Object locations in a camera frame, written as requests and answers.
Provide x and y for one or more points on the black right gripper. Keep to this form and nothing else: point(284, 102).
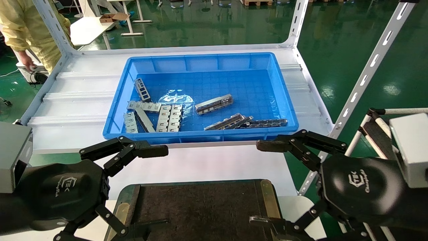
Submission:
point(361, 187)

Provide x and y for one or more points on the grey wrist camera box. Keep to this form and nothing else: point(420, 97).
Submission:
point(413, 150)
point(11, 154)

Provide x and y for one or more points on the white tube frame cart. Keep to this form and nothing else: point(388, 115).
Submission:
point(376, 134)

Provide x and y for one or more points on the white metal shelf rack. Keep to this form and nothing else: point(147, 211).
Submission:
point(80, 107)

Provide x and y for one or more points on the white machine stand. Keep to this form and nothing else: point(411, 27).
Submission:
point(40, 68)

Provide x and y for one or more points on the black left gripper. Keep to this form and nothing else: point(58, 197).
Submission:
point(60, 190)

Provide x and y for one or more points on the blue plastic bin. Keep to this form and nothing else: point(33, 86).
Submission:
point(227, 83)

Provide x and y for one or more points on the clear plastic bag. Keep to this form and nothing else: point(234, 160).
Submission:
point(175, 98)

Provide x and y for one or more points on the wooden pallet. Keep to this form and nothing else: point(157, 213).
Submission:
point(255, 2)

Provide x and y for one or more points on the white desk frame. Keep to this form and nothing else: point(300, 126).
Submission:
point(132, 33)

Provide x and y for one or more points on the person in yellow coat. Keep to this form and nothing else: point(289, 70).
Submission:
point(20, 23)

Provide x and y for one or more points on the black container tray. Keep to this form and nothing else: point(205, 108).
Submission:
point(200, 211)

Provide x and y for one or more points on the long dark metal bracket part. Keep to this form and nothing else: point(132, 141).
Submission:
point(267, 123)

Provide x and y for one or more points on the white work table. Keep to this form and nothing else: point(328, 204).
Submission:
point(87, 31)

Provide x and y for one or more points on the upright dark metal bracket part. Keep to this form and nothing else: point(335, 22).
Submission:
point(143, 89)

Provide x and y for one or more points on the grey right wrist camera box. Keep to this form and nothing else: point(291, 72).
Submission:
point(413, 150)

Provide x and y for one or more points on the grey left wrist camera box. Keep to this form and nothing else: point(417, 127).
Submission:
point(11, 154)

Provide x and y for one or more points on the open cardboard box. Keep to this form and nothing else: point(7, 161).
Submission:
point(112, 17)

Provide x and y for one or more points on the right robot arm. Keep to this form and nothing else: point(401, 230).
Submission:
point(414, 214)

